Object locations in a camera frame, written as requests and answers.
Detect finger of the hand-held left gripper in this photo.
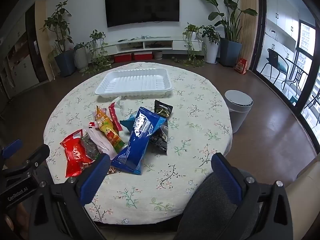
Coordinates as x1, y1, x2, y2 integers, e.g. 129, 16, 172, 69
2, 145, 50, 178
1, 139, 23, 157

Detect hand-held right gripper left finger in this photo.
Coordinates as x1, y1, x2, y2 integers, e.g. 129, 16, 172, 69
27, 153, 111, 240

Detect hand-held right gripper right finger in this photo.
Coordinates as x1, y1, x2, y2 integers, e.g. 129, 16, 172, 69
211, 152, 293, 240

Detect clear green-edged nut packet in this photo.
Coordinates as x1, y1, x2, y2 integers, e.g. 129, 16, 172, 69
80, 132, 102, 162

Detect red barcode snack packet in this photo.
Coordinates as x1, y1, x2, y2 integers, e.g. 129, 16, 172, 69
59, 129, 94, 178

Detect translucent white snack packet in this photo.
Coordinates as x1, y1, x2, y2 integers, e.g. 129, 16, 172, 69
87, 127, 118, 159

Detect orange yellow snack packet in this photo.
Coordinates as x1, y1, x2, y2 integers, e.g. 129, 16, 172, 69
94, 105, 125, 150

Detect large blue snack packet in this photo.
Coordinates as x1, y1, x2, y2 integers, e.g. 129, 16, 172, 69
111, 107, 167, 175

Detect small blue snack packet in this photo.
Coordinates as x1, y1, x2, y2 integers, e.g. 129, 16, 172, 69
119, 115, 137, 133

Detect white red-striped snack packet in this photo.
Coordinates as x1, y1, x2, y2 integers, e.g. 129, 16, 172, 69
108, 97, 123, 132

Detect black white-print snack packet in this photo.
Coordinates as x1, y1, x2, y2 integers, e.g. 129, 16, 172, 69
149, 122, 169, 157

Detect black gold-print snack packet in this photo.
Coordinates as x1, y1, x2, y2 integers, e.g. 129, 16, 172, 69
153, 99, 173, 118

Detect white plastic tray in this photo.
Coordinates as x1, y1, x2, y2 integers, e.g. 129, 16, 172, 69
95, 67, 173, 98

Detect grey mesh office chair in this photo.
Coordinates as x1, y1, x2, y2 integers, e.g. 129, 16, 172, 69
174, 166, 263, 240

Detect floral tablecloth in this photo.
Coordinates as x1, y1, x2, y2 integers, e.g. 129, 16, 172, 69
43, 60, 233, 225

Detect grey white trash can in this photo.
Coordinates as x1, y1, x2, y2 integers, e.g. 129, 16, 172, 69
224, 90, 253, 133

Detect beige cushion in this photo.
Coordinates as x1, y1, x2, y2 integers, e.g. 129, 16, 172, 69
285, 160, 320, 207

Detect wooden display cabinet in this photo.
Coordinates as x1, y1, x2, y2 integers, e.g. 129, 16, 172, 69
0, 4, 40, 100

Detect tall plant in dark pot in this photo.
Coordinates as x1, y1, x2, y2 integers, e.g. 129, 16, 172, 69
40, 1, 77, 77

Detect plant in grey ribbed pot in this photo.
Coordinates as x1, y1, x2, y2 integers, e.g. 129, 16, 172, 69
73, 42, 88, 72

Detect red bag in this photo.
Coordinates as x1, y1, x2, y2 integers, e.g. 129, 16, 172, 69
234, 58, 248, 75

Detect red storage box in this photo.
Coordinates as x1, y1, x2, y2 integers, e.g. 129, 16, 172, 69
114, 54, 132, 63
133, 52, 152, 61

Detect large-leaf plant in blue-grey pot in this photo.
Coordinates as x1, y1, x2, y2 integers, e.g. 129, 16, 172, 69
197, 0, 258, 67

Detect black balcony table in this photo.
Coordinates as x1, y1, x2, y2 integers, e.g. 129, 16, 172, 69
281, 57, 310, 98

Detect black balcony chair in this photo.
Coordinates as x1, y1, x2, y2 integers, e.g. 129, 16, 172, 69
260, 48, 288, 83

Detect plant in tall white pot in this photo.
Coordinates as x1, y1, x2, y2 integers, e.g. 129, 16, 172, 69
199, 25, 221, 64

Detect trailing vine floor plant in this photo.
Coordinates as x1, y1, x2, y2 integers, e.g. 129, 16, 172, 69
82, 29, 113, 75

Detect white television cabinet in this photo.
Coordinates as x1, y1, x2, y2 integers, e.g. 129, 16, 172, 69
100, 36, 203, 55

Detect beige curtain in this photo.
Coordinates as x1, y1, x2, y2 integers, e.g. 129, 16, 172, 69
239, 0, 259, 72

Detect trailing plant on cabinet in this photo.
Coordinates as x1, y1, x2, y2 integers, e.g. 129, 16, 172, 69
182, 23, 208, 67

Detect white balcony cabinets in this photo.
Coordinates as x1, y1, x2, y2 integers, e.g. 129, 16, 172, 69
265, 0, 299, 43

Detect black wall television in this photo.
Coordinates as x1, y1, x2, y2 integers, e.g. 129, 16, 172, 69
104, 0, 180, 28

